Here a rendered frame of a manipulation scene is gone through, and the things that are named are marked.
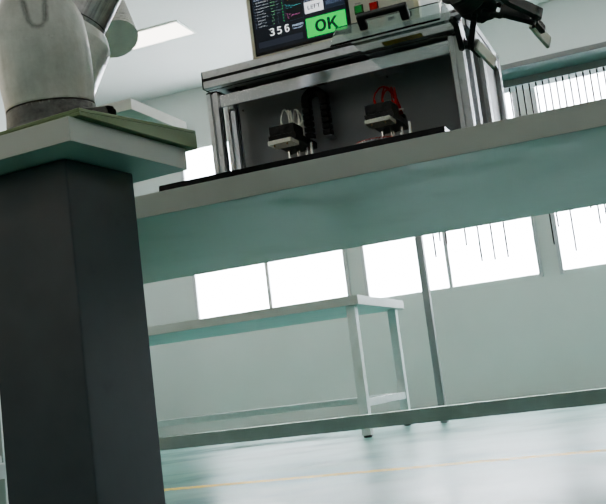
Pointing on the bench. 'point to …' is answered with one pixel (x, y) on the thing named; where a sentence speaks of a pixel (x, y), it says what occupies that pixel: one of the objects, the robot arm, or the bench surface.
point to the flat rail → (335, 74)
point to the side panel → (493, 92)
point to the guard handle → (382, 14)
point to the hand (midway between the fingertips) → (518, 50)
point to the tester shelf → (295, 65)
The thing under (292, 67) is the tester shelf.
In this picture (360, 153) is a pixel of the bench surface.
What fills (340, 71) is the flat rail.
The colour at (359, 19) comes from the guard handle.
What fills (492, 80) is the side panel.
